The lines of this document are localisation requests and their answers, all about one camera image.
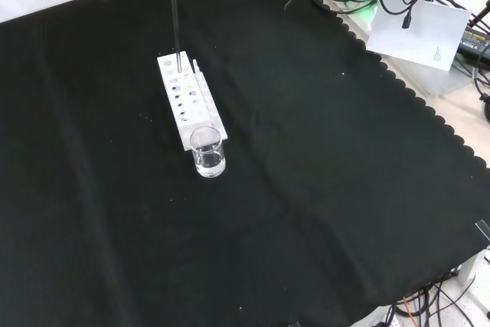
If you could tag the clear glass rod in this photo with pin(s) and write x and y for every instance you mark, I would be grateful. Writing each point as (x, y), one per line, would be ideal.
(176, 24)

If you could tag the white test tube rack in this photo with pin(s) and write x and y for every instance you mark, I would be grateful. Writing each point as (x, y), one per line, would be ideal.
(180, 101)

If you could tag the small clear glass beaker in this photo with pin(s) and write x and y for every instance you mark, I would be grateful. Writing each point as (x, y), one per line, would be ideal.
(208, 158)

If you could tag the black bench cloth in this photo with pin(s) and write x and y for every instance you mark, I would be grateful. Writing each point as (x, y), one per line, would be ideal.
(268, 189)

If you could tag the white paper sheet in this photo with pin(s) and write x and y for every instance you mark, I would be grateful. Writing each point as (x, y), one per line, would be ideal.
(417, 32)

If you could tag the black power adapter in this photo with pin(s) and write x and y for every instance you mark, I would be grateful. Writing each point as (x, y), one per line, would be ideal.
(474, 41)

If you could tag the black round stand foot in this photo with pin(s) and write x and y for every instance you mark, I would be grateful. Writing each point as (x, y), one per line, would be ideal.
(486, 108)

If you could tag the clear tape strip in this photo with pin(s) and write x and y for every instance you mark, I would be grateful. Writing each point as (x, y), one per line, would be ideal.
(483, 228)

